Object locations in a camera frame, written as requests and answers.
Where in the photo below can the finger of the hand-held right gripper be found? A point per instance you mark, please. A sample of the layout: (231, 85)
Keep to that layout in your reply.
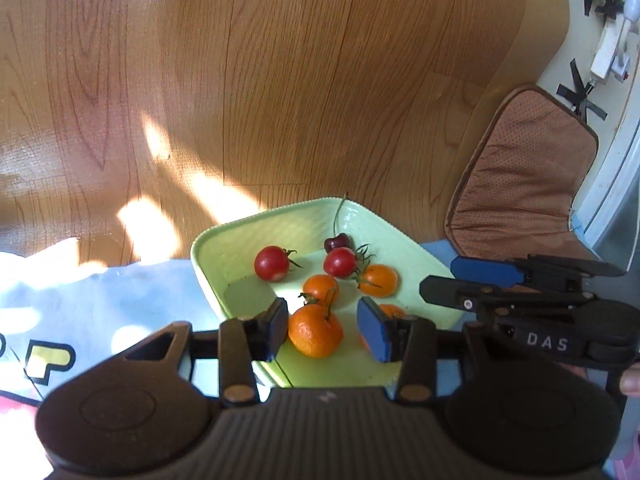
(445, 290)
(485, 269)

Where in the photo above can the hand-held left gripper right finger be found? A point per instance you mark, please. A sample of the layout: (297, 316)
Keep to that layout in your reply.
(372, 330)

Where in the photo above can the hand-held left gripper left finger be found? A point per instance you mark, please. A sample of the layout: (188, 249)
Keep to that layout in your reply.
(275, 330)

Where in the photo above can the orange cherry tomato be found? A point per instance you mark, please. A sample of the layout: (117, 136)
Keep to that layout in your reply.
(320, 287)
(392, 311)
(378, 280)

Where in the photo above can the mandarin orange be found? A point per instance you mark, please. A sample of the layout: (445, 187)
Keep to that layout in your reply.
(315, 332)

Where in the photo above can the red cherry tomato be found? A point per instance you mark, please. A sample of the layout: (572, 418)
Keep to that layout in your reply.
(271, 262)
(340, 262)

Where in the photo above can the light green plastic tray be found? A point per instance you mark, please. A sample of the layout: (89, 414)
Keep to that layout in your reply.
(235, 250)

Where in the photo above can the dark red cherry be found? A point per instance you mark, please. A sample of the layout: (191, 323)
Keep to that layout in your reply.
(336, 243)

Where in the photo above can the person's right hand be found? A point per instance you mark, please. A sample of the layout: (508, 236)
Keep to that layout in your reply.
(631, 380)

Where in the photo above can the brown perforated seat cushion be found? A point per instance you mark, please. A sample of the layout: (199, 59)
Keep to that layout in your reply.
(525, 175)

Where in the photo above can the cartoon pig printed blanket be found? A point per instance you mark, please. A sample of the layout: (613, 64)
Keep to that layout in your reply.
(100, 310)

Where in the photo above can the wood-pattern vinyl sheet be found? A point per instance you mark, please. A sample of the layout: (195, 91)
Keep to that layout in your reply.
(250, 85)

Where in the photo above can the white power strip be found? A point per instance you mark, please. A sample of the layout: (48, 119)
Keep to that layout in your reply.
(605, 50)

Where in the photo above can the white window frame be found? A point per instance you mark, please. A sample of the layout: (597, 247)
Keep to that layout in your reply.
(615, 170)

